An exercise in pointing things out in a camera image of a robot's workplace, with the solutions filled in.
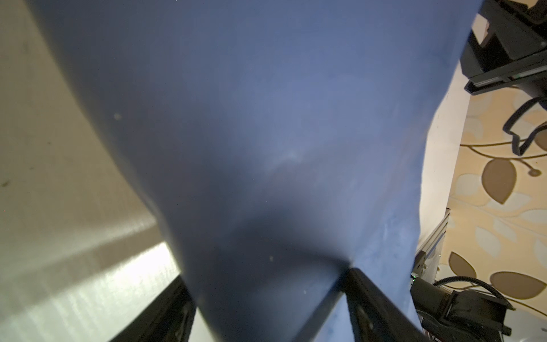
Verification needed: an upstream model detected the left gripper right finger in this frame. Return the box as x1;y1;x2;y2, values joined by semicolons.
341;268;427;342

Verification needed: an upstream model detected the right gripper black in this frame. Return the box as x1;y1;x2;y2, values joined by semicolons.
460;1;546;96

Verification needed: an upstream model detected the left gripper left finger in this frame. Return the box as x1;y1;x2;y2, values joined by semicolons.
112;276;197;342

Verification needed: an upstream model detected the light blue wrapping paper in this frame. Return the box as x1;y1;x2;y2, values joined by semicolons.
28;1;481;341

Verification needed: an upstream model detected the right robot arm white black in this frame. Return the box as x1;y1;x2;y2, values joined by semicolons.
412;1;546;341

